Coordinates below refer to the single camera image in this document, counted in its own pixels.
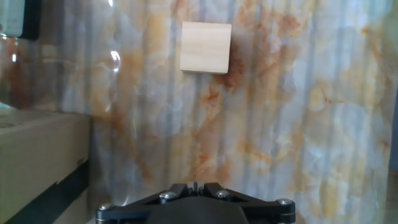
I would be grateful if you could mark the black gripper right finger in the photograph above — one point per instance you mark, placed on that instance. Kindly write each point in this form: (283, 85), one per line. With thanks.
(270, 213)

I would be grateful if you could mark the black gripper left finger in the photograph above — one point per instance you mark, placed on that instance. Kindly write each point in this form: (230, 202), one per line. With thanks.
(124, 213)

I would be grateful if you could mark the light wooden block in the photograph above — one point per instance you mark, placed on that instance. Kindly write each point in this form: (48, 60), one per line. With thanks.
(205, 46)

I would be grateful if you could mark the orange marble pattern mat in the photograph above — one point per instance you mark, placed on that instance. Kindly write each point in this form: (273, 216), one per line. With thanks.
(280, 124)

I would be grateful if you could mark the open cardboard box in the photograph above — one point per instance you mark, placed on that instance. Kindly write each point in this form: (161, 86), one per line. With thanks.
(37, 155)

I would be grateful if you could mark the red emergency stop button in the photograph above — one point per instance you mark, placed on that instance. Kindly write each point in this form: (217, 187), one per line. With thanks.
(11, 17)

